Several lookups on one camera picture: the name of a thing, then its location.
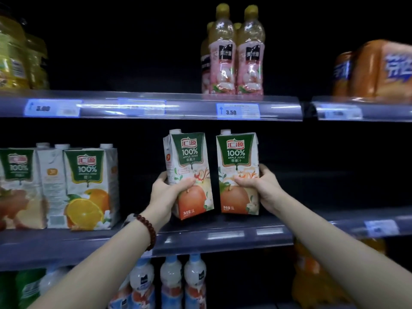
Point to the person's right hand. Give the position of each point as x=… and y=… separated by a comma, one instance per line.
x=267, y=193

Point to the person's left hand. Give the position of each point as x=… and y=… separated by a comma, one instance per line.
x=164, y=202

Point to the person's right forearm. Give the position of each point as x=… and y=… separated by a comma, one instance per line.
x=338, y=254

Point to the person's left forearm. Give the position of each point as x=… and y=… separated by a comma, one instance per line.
x=96, y=273

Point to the row of white drink bottles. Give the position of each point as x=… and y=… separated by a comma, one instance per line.
x=194, y=279

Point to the row of orange soda bottles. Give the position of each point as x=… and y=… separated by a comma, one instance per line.
x=309, y=279

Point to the orange soda multipack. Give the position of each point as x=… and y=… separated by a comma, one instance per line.
x=342, y=77
x=379, y=77

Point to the green drink bottles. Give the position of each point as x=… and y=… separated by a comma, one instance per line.
x=29, y=289

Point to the row of yellow drink bottles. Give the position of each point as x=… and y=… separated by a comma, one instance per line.
x=13, y=61

